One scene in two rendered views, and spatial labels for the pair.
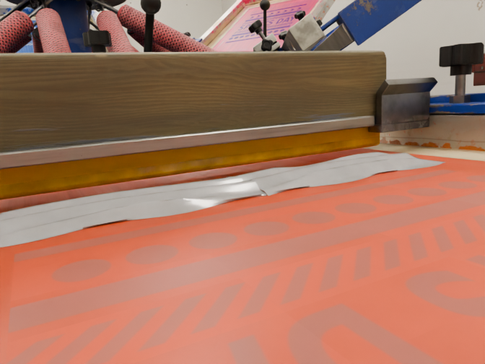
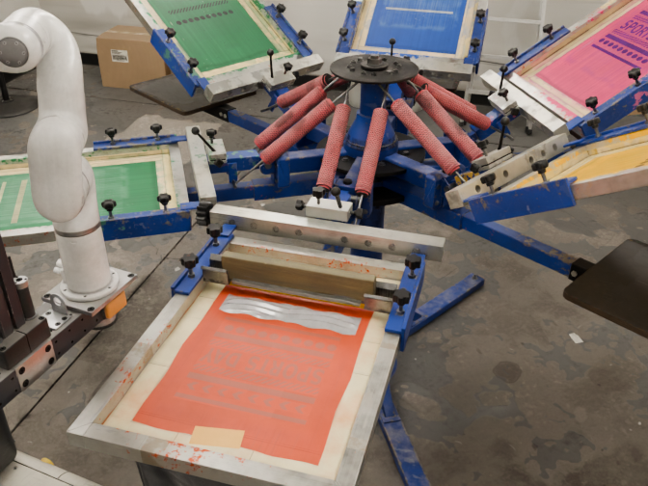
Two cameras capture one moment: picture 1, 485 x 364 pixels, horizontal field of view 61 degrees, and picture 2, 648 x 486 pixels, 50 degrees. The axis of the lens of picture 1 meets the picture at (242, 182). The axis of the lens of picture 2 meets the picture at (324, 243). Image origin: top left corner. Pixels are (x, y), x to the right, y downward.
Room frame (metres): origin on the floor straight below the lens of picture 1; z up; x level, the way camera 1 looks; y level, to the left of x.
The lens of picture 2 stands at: (-0.67, -1.01, 2.05)
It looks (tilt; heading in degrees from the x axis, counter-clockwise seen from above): 32 degrees down; 43
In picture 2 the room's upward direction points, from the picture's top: straight up
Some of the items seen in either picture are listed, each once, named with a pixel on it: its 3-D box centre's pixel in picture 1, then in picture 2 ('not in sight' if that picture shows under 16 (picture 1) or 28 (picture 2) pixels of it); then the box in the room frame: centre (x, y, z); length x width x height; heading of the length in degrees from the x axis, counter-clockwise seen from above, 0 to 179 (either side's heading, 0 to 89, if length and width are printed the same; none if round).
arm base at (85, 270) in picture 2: not in sight; (78, 255); (-0.10, 0.24, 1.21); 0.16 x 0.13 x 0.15; 109
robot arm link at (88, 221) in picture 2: not in sight; (69, 194); (-0.10, 0.22, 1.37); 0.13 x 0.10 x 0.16; 50
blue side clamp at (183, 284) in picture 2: not in sight; (204, 267); (0.27, 0.29, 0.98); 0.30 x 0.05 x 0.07; 27
